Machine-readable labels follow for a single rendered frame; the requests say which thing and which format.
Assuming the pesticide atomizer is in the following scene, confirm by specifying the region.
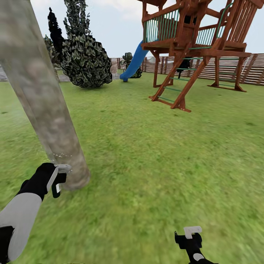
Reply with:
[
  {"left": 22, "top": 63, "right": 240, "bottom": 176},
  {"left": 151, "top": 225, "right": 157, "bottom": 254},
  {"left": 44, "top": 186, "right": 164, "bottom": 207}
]
[{"left": 51, "top": 183, "right": 61, "bottom": 198}]

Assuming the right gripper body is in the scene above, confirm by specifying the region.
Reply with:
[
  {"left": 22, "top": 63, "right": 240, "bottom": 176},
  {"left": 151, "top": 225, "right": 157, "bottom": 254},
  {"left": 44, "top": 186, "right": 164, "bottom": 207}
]
[{"left": 177, "top": 234, "right": 202, "bottom": 252}]

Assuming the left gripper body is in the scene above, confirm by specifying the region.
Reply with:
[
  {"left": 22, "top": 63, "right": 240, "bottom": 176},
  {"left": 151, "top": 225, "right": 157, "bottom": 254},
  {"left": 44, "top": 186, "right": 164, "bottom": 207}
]
[{"left": 53, "top": 173, "right": 66, "bottom": 184}]

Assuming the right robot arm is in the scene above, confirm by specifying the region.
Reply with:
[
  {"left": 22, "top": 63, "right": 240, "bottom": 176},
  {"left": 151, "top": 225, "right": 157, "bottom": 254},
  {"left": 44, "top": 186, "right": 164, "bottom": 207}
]
[{"left": 175, "top": 226, "right": 215, "bottom": 264}]

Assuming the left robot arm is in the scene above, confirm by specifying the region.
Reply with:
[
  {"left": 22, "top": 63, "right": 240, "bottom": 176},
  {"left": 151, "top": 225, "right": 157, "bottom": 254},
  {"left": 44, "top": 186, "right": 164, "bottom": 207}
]
[{"left": 0, "top": 163, "right": 71, "bottom": 264}]

